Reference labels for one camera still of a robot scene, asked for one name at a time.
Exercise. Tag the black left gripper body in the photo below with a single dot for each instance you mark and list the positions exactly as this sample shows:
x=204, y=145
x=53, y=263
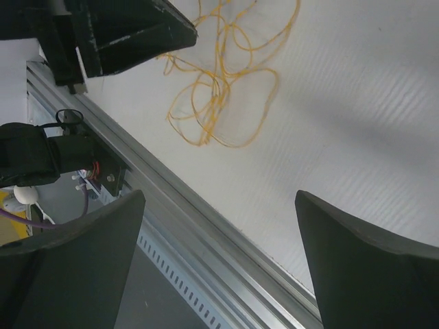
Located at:
x=50, y=23

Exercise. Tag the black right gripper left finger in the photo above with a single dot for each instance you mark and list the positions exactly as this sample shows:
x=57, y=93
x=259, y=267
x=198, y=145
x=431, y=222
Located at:
x=72, y=276

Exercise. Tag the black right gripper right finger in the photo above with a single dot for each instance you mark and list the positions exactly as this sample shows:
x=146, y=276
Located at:
x=365, y=276

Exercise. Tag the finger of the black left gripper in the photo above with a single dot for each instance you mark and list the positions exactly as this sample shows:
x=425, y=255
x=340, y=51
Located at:
x=114, y=36

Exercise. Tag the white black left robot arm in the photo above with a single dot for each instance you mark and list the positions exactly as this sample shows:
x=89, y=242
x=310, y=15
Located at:
x=27, y=156

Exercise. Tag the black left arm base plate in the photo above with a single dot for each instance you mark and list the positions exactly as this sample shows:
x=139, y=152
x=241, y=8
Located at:
x=80, y=148

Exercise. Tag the aluminium front rail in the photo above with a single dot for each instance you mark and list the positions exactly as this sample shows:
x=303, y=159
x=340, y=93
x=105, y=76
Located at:
x=247, y=288

